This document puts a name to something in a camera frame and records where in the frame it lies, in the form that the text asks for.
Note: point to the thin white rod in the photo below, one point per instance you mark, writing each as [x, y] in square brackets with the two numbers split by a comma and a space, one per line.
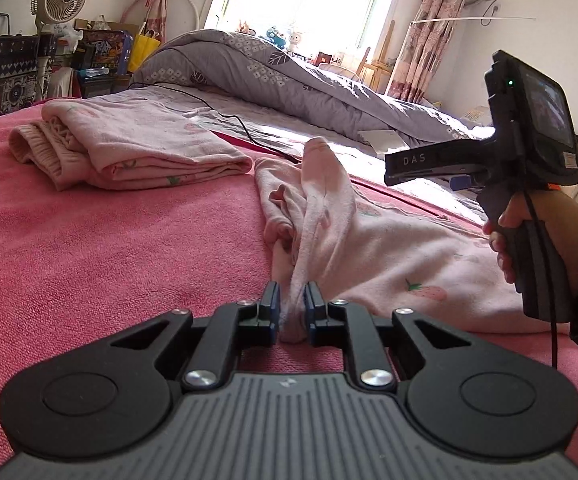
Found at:
[469, 19]

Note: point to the person's right hand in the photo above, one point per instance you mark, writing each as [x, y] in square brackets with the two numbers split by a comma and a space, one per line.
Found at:
[564, 215]

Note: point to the pink hula hoop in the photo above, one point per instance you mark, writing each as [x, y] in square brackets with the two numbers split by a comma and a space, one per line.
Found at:
[196, 7]

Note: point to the yellow paper bag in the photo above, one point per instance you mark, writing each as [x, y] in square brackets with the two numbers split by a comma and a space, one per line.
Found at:
[144, 50]

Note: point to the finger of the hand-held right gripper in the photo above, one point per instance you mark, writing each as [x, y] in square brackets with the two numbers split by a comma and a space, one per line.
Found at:
[461, 181]

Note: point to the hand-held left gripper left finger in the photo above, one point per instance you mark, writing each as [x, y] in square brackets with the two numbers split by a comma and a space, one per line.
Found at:
[274, 310]

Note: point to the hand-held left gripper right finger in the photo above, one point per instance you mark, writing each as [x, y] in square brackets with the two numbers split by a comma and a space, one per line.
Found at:
[310, 310]

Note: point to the purple floral duvet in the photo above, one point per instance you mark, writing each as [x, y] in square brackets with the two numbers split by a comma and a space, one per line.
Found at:
[269, 70]

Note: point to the small red box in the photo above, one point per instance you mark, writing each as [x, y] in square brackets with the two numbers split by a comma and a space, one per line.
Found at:
[324, 56]

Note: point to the white plastic bag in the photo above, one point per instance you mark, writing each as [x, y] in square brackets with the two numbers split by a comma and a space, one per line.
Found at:
[64, 35]

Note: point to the pink strawberry shirt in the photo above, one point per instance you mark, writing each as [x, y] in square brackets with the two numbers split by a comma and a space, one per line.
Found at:
[369, 260]

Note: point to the colourful printed box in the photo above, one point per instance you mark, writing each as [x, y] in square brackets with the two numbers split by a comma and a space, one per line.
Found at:
[106, 50]

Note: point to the blue plush toy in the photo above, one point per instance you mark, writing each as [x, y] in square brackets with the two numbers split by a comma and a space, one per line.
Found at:
[275, 37]

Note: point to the wooden easel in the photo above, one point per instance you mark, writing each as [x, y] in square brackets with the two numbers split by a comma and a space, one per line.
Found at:
[376, 57]

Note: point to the pink blanket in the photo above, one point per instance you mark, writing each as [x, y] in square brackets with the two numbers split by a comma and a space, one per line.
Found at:
[94, 260]

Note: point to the light striped bed sheet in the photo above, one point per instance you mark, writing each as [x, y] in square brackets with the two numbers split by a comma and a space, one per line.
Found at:
[289, 135]

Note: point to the white plush toy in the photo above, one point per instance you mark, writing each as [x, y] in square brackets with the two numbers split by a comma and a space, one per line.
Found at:
[295, 40]

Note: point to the white book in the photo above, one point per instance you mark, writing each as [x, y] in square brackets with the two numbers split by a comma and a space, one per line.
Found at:
[381, 140]

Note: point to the folded pink strawberry pants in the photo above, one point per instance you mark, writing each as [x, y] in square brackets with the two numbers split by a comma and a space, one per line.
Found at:
[119, 145]

